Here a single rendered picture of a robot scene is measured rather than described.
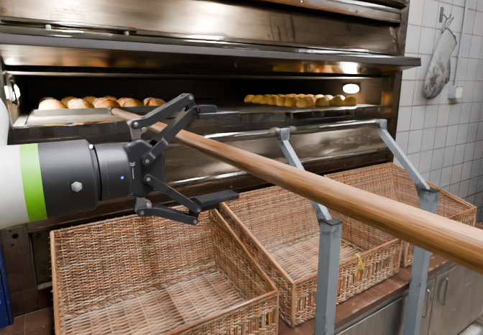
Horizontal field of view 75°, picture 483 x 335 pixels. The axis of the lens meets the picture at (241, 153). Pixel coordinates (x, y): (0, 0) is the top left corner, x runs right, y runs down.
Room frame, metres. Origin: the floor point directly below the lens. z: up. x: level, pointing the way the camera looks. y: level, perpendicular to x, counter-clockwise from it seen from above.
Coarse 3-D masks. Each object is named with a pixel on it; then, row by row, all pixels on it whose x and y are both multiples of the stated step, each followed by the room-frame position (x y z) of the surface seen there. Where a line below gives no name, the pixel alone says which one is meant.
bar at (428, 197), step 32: (288, 128) 0.97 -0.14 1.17; (320, 128) 1.03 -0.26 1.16; (352, 128) 1.12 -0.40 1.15; (384, 128) 1.20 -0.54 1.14; (288, 160) 0.92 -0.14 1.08; (320, 224) 0.81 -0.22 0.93; (320, 256) 0.78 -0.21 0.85; (416, 256) 1.03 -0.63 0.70; (320, 288) 0.77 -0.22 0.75; (416, 288) 1.01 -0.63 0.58; (320, 320) 0.77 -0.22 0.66; (416, 320) 1.00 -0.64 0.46
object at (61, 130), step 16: (256, 112) 1.42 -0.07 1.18; (272, 112) 1.42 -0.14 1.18; (288, 112) 1.45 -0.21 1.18; (304, 112) 1.50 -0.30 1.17; (320, 112) 1.55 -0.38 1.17; (336, 112) 1.61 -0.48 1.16; (352, 112) 1.67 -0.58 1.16; (368, 112) 1.74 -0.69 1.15; (384, 112) 1.81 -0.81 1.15; (16, 128) 0.91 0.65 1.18; (32, 128) 0.93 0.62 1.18; (48, 128) 0.95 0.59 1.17; (64, 128) 0.98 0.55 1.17; (80, 128) 1.00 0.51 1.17; (96, 128) 1.02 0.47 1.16; (112, 128) 1.05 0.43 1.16; (128, 128) 1.08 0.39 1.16
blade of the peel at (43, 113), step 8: (40, 112) 1.22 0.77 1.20; (48, 112) 1.23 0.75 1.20; (56, 112) 1.25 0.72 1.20; (64, 112) 1.26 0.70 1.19; (72, 112) 1.28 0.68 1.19; (80, 112) 1.29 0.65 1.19; (88, 112) 1.31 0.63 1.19; (96, 112) 1.32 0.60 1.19; (104, 112) 1.34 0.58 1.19; (136, 112) 1.41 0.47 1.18
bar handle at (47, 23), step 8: (32, 24) 0.87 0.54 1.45; (40, 24) 0.88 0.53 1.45; (48, 24) 0.89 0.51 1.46; (56, 24) 0.90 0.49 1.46; (64, 24) 0.91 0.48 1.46; (72, 24) 0.92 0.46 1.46; (80, 24) 0.93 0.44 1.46; (88, 24) 0.94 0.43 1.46; (96, 24) 0.95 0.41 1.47; (128, 32) 0.99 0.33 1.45
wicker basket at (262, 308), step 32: (96, 224) 0.98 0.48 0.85; (128, 224) 1.03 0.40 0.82; (224, 224) 1.06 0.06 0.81; (64, 256) 0.91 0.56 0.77; (128, 256) 1.00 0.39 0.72; (160, 256) 1.05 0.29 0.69; (224, 256) 1.07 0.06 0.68; (96, 288) 0.92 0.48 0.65; (128, 288) 0.96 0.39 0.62; (160, 288) 1.00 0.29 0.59; (192, 288) 1.00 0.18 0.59; (224, 288) 1.00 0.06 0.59; (256, 288) 0.89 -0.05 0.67; (64, 320) 0.85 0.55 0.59; (96, 320) 0.85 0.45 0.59; (128, 320) 0.85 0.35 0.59; (160, 320) 0.85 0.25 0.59; (192, 320) 0.85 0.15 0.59; (224, 320) 0.71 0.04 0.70; (256, 320) 0.76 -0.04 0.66
